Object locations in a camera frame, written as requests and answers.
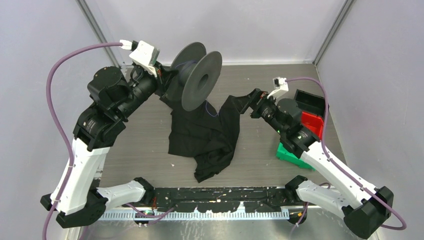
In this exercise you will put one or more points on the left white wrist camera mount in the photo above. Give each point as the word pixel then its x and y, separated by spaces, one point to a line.
pixel 143 54

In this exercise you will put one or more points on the black plastic bin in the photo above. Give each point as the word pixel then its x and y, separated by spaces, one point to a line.
pixel 310 103

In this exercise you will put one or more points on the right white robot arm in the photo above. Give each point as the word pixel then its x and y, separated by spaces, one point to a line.
pixel 360 204

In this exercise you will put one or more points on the red plastic bin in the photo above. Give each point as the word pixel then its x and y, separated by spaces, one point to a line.
pixel 313 122

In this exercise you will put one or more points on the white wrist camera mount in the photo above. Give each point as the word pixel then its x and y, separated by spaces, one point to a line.
pixel 143 54
pixel 280 88

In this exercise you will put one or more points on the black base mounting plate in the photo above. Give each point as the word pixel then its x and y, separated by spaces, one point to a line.
pixel 255 199

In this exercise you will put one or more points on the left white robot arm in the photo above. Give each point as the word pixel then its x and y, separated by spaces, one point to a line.
pixel 82 202

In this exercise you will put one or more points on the black cloth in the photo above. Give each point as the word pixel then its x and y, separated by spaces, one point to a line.
pixel 207 135

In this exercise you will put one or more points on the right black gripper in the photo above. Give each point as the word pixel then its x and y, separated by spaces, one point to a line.
pixel 242 103

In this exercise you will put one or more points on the white slotted cable duct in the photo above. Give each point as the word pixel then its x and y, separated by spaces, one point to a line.
pixel 129 215

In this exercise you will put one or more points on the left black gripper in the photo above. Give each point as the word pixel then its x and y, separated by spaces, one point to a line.
pixel 158 81

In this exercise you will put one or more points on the green plastic bin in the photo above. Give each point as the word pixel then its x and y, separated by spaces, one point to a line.
pixel 283 155

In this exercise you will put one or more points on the grey plastic cable spool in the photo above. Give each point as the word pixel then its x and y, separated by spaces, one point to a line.
pixel 195 74

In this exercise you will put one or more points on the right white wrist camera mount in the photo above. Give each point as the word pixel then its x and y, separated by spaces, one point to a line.
pixel 280 88

